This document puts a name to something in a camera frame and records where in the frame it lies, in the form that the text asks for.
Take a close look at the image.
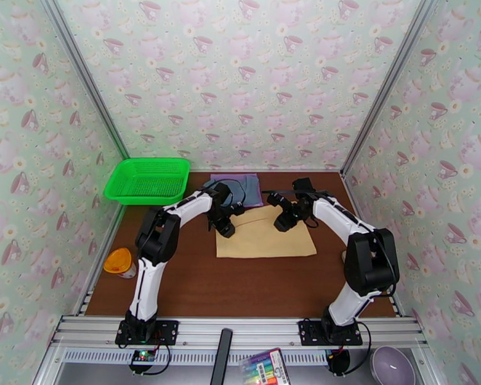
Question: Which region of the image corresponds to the blue ribbed top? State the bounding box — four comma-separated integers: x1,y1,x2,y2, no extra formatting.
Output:
223,175,251,207

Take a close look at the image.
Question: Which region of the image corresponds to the tan garment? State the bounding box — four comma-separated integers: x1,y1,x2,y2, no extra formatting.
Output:
215,205,318,260

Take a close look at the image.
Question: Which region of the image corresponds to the purple t-shirt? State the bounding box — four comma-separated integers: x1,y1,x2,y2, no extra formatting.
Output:
210,173,264,209

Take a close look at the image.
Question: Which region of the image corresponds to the green plastic basket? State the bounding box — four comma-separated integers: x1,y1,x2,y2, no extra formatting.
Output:
104,157,191,206

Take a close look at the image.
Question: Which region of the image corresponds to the orange lidded can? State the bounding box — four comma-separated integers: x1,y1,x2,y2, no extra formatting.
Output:
103,247,137,280

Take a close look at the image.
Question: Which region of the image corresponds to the perforated metal strip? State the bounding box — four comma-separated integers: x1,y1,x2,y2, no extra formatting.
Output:
62,349,330,367

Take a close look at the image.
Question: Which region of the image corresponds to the pack of coloured markers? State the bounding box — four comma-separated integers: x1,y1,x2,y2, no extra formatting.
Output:
239,347,291,385

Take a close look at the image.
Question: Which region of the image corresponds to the small circuit board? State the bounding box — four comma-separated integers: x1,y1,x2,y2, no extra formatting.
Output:
131,349,158,365

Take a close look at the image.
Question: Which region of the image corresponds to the purple bowl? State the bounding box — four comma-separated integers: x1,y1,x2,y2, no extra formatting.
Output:
369,345,417,385

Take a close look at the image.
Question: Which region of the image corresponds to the aluminium frame rail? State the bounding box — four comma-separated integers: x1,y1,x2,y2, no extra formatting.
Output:
49,314,428,350

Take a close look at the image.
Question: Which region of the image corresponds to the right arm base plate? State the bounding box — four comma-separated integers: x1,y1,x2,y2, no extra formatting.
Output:
298,320,364,347

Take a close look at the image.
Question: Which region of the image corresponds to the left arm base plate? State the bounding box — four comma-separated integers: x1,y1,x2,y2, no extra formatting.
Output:
115,320,180,347

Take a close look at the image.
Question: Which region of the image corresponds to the black camera post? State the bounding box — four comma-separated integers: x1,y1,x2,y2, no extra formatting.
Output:
210,328,233,385

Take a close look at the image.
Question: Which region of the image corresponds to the black power cable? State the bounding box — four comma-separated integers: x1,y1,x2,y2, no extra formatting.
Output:
128,343,173,376
336,321,373,375

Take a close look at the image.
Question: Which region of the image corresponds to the aluminium upright post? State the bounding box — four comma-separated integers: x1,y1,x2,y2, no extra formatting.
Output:
339,0,442,178
38,0,129,158

